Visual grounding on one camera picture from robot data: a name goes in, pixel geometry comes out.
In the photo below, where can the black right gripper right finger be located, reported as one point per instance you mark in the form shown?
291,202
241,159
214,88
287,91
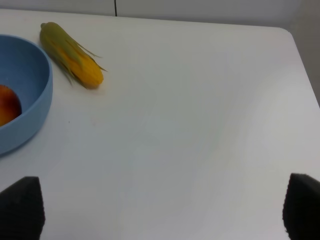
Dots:
301,208

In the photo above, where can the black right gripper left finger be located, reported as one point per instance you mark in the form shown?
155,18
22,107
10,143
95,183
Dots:
22,213

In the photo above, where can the red pomegranate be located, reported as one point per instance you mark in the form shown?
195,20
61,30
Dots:
10,106

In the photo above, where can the blue plastic bowl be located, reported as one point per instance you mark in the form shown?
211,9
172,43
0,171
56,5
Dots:
26,69

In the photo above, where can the corn cob with husk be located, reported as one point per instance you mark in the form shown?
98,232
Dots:
74,60

